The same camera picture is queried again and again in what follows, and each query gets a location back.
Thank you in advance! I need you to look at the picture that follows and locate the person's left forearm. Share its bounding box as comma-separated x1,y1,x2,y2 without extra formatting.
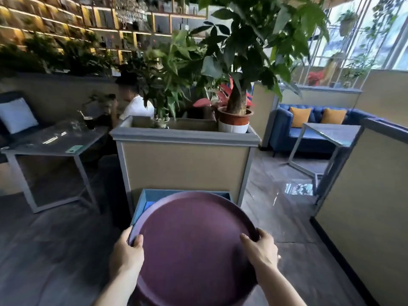
94,270,141,306

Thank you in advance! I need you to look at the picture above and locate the round purple serving tray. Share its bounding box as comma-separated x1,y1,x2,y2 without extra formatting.
127,191,259,306

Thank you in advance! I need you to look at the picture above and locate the grey metal frame table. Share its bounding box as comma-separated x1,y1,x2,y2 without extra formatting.
287,122,362,188

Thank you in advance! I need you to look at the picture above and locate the red potted flower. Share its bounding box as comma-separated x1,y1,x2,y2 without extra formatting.
307,71,325,87

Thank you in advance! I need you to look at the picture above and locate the person's right forearm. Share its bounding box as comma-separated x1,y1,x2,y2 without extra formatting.
255,266,307,306

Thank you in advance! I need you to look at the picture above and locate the blue plastic bin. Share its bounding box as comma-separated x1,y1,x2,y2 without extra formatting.
131,188,231,227

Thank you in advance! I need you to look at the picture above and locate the tan partition with grey cap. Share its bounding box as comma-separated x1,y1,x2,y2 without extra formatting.
310,117,408,306

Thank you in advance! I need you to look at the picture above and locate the dark armchair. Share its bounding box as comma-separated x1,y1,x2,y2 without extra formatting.
0,91,45,163

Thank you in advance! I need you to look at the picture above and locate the red leafed plant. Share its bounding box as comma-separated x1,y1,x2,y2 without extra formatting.
193,76,254,109

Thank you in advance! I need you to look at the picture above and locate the brown and white plant pot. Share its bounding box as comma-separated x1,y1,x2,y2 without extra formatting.
217,106,254,134

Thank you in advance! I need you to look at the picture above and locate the glass of dark drink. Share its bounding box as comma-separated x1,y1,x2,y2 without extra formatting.
77,110,96,131

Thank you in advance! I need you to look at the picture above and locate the grey and tan planter box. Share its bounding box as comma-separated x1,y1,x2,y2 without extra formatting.
110,115,262,217

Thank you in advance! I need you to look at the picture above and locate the person's left hand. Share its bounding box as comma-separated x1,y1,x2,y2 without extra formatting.
110,226,145,279

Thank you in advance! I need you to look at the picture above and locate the lit wall shelving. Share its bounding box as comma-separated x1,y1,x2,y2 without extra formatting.
0,0,209,65

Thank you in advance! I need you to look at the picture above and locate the person's right hand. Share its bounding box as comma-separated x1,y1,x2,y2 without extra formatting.
239,228,280,280

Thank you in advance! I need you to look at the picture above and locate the large green money tree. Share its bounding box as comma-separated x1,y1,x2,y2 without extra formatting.
191,0,330,116

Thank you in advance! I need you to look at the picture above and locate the green bamboo plant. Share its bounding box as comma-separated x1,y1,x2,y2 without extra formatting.
127,30,208,128

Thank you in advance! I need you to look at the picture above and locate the blue tufted sofa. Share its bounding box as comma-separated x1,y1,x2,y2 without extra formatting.
269,103,377,157

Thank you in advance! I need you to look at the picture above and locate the white cushion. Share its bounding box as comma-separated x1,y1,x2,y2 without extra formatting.
0,98,39,135

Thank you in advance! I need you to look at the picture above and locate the orange cushion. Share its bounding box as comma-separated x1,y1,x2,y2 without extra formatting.
289,106,312,128
320,108,347,125

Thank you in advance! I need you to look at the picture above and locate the crystal chandelier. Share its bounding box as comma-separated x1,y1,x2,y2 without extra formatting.
113,0,150,30

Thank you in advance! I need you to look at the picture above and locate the grey glass top table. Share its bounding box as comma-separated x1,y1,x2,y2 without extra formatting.
0,119,110,214

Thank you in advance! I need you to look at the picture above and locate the hanging potted plant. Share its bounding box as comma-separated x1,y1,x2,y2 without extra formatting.
337,9,359,37

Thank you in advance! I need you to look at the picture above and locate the row of dark green plants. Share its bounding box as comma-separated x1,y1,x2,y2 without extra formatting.
0,32,118,77

